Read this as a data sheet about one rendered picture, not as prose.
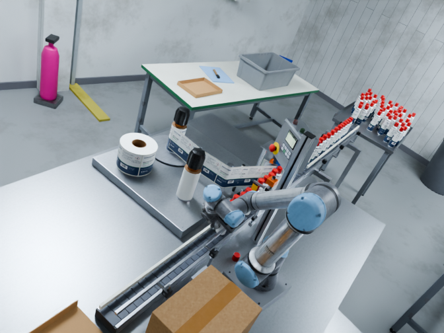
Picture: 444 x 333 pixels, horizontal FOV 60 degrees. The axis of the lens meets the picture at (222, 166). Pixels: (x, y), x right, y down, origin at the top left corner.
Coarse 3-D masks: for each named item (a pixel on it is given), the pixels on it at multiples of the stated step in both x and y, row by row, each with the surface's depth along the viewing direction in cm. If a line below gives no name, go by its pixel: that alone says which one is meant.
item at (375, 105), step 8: (360, 96) 378; (368, 96) 373; (376, 96) 386; (384, 96) 390; (376, 104) 374; (384, 104) 368; (392, 104) 376; (352, 112) 378; (368, 112) 365; (376, 112) 372; (384, 112) 362; (392, 112) 367; (400, 112) 372; (392, 120) 353; (400, 120) 350; (408, 120) 355; (408, 128) 350
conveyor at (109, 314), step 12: (204, 240) 182; (216, 240) 185; (180, 252) 172; (204, 252) 176; (168, 264) 165; (156, 276) 158; (168, 276) 160; (132, 288) 150; (144, 288) 152; (156, 288) 154; (120, 300) 145; (144, 300) 148; (108, 312) 140
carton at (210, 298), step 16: (208, 272) 137; (192, 288) 130; (208, 288) 132; (224, 288) 134; (176, 304) 123; (192, 304) 125; (208, 304) 127; (224, 304) 128; (240, 304) 130; (256, 304) 132; (160, 320) 117; (176, 320) 118; (192, 320) 120; (208, 320) 122; (224, 320) 123; (240, 320) 125
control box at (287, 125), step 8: (288, 120) 175; (288, 128) 173; (296, 128) 171; (280, 136) 179; (296, 136) 167; (280, 144) 178; (296, 144) 167; (312, 144) 168; (272, 152) 184; (280, 152) 178; (312, 152) 171; (280, 160) 178; (304, 160) 173; (304, 168) 177
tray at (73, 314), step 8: (72, 304) 139; (64, 312) 138; (72, 312) 140; (80, 312) 141; (48, 320) 132; (56, 320) 136; (64, 320) 137; (72, 320) 138; (80, 320) 139; (88, 320) 140; (40, 328) 131; (48, 328) 133; (56, 328) 134; (64, 328) 135; (72, 328) 136; (80, 328) 136; (88, 328) 137; (96, 328) 138
